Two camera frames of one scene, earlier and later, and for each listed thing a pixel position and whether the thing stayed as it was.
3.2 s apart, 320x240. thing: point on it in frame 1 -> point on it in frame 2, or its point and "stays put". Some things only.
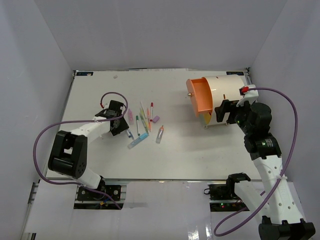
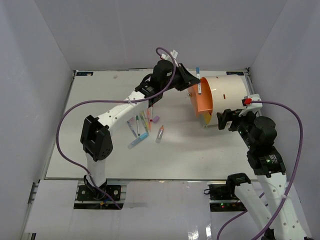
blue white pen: [129, 135] -> [198, 75]
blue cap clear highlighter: [141, 138] stays put
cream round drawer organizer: [224, 87] stays put
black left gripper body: [121, 126] -> [176, 79]
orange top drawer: [200, 95] stays put
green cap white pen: [137, 119] stays put
